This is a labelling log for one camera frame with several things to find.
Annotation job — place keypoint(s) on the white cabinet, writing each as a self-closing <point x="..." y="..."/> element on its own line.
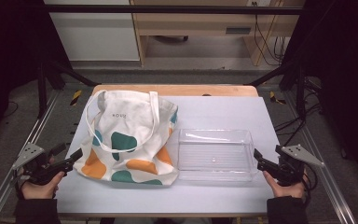
<point x="96" y="34"/>

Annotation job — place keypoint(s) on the black metal stand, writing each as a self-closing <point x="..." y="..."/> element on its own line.
<point x="43" y="84"/>
<point x="300" y="87"/>

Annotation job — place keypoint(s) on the white tote bag coloured blobs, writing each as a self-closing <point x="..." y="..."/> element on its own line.
<point x="127" y="124"/>

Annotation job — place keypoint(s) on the black horizontal frame bar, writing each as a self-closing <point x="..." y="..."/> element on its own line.
<point x="167" y="9"/>

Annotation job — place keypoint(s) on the aluminium rail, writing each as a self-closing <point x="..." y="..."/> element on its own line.
<point x="34" y="130"/>
<point x="338" y="199"/>

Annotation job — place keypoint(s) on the person's right hand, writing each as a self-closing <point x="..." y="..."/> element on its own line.
<point x="287" y="190"/>

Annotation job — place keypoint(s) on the person's left hand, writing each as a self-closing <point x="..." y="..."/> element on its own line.
<point x="40" y="189"/>

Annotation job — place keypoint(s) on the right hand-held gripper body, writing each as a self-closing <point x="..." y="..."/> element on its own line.
<point x="303" y="155"/>

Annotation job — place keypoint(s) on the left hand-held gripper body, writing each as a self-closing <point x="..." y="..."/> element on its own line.
<point x="28" y="154"/>

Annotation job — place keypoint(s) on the wooden desk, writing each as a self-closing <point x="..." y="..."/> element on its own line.
<point x="195" y="23"/>

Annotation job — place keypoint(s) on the clear plastic container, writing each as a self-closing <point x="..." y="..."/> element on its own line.
<point x="214" y="155"/>

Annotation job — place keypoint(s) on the yellow and black tape strip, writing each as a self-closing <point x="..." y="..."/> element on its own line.
<point x="275" y="98"/>
<point x="75" y="97"/>

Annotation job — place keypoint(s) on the white table sheet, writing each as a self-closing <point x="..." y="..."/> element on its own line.
<point x="217" y="112"/>

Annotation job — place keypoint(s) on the wooden table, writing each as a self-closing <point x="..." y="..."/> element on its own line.
<point x="183" y="90"/>

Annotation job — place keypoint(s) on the black curtain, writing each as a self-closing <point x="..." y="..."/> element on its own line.
<point x="345" y="62"/>
<point x="9" y="46"/>

